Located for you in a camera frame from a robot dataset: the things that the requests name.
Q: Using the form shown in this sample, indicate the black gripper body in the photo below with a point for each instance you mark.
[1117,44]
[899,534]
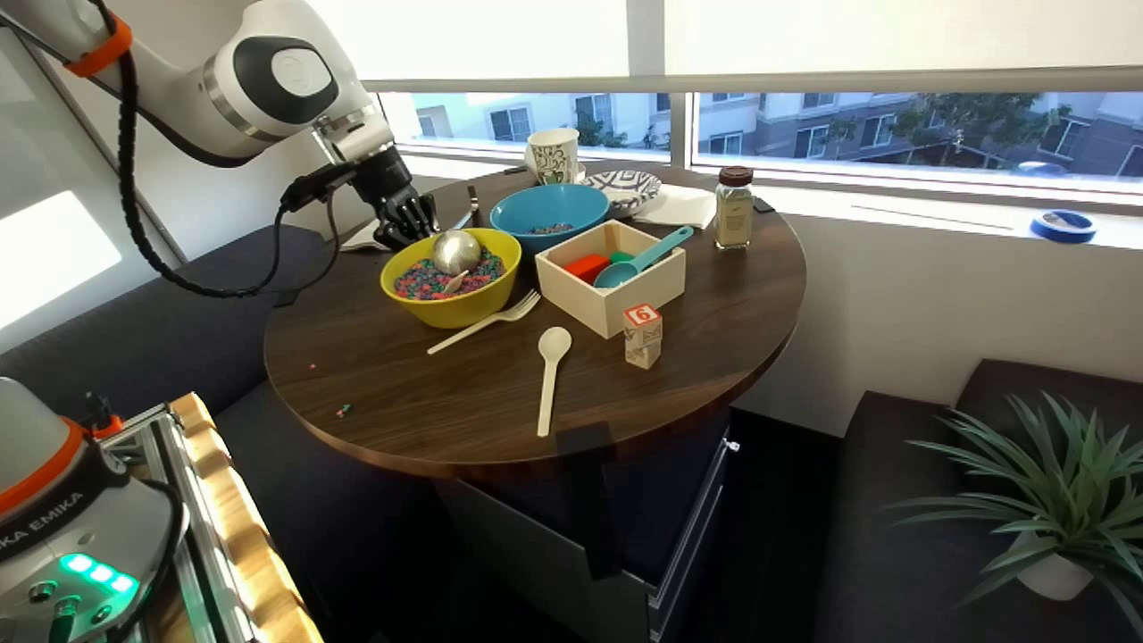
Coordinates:
[388,179]

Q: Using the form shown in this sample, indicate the grey robot base unit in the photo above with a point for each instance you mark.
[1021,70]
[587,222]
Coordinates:
[58,523]

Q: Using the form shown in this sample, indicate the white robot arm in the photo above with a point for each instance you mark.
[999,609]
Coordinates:
[271,77]

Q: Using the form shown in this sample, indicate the colorful beads in bowl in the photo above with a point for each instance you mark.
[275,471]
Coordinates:
[417,283]

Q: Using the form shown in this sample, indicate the yellow bowl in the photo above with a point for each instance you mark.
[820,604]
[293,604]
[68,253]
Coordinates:
[459,307]

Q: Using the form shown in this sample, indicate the blue bowl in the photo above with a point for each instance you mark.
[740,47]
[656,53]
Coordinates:
[528,229]

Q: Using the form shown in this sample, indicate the metal ladle spoon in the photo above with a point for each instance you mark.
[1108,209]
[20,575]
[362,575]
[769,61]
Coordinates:
[456,250]

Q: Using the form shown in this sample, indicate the white plastic fork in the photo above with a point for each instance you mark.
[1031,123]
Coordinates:
[487,323]

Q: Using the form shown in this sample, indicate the white patterned mug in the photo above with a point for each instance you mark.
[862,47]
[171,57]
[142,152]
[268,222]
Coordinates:
[555,153]

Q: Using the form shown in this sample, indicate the orange scoop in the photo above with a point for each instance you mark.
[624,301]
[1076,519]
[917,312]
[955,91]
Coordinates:
[584,266]

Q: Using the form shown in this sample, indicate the white plastic spoon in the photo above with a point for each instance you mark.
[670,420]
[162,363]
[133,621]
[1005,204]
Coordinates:
[555,345]

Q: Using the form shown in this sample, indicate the teal plastic spoon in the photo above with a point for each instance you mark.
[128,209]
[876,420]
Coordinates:
[618,273]

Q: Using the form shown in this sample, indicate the black white patterned plate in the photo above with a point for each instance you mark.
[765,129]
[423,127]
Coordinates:
[626,188]

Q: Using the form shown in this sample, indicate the wooden box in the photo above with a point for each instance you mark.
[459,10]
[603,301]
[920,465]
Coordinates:
[607,312]

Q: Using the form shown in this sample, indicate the wooden block with red print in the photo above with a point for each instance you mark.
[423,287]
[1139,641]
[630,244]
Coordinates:
[643,340]

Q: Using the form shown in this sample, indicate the white paper napkin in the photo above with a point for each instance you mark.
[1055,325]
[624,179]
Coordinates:
[678,204]

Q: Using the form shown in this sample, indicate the dark blue sofa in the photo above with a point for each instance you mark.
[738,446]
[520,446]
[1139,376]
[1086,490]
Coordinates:
[155,332]

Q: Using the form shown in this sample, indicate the glass spice jar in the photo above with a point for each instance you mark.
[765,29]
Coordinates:
[733,214]

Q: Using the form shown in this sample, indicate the grey cabinet under table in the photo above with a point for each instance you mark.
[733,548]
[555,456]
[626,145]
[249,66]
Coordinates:
[618,558]

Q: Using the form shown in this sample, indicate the dark ottoman seat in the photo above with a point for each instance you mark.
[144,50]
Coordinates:
[906,558]

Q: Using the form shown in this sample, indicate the blue tape roll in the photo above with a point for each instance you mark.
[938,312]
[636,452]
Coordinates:
[1062,222]

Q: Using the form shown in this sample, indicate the green spiky plant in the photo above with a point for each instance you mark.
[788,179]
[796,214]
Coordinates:
[1049,487]

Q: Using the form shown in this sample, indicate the white plant pot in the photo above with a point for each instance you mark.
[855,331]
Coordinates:
[1055,575]

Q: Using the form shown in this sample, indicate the light wooden rail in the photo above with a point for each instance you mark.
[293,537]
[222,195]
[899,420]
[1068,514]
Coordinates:
[236,523]

